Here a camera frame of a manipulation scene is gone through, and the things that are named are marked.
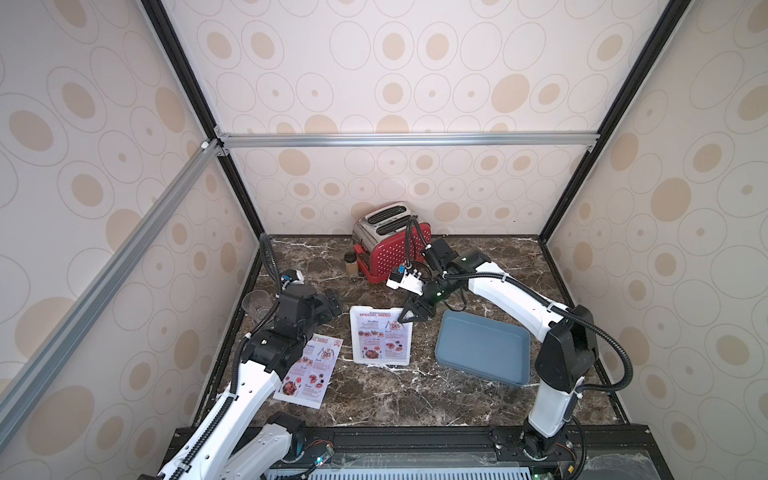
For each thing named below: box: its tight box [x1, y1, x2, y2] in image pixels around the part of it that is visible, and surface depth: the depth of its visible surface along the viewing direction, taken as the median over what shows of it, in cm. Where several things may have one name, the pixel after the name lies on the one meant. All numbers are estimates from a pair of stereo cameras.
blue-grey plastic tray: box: [435, 309, 531, 387], surface depth 92 cm
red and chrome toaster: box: [352, 201, 432, 284], surface depth 101 cm
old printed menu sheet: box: [273, 333, 344, 409], surface depth 87 cm
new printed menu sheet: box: [356, 311, 408, 361], surface depth 82 cm
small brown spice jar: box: [344, 251, 359, 278], surface depth 104 cm
